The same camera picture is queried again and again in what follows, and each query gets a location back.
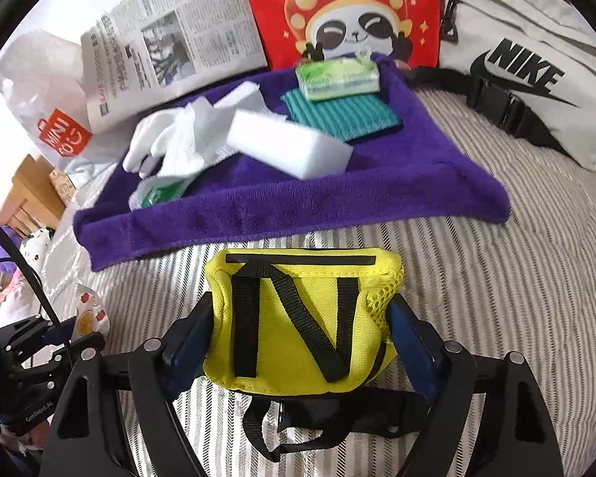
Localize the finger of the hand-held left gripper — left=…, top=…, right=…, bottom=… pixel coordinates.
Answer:
left=50, top=333, right=107, bottom=365
left=45, top=317, right=79, bottom=346

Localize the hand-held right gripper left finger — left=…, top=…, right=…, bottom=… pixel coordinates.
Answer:
left=42, top=295, right=217, bottom=477

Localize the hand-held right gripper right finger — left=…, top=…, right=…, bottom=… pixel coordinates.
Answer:
left=385, top=292, right=564, bottom=477

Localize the white snack packet orange print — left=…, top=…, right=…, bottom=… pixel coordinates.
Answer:
left=72, top=283, right=111, bottom=343

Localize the yellow pouch with black straps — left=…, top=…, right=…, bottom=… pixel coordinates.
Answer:
left=201, top=247, right=430, bottom=464

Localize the large white sponge block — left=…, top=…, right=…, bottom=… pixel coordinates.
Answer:
left=227, top=108, right=354, bottom=180

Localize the green and white tissue pack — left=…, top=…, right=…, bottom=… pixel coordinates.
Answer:
left=294, top=56, right=382, bottom=103

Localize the white plush toy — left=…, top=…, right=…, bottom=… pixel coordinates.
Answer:
left=19, top=226, right=55, bottom=279

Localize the striped bed sheet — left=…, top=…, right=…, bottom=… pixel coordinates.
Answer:
left=0, top=70, right=596, bottom=477

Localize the wooden cabinet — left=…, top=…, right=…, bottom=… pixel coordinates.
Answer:
left=0, top=153, right=66, bottom=237

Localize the small patterned box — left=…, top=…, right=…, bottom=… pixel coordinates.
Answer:
left=50, top=166, right=77, bottom=204

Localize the purple towel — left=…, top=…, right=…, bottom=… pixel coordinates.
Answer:
left=74, top=57, right=511, bottom=273

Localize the small green packet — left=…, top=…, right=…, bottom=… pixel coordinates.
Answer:
left=128, top=175, right=195, bottom=211

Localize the white glove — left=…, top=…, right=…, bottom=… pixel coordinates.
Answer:
left=122, top=109, right=190, bottom=178

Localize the white cloth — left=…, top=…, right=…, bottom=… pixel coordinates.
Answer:
left=156, top=98, right=234, bottom=180

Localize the teal ribbed cloth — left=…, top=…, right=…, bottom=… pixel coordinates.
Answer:
left=279, top=87, right=403, bottom=142

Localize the white plastic bag red logo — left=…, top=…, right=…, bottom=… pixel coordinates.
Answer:
left=0, top=29, right=122, bottom=190

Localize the newspaper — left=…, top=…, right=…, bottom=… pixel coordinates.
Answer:
left=79, top=0, right=270, bottom=135

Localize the grey waist bag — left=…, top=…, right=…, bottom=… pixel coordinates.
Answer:
left=437, top=0, right=596, bottom=174

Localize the red panda print bag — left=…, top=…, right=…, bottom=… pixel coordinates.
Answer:
left=236, top=0, right=442, bottom=73

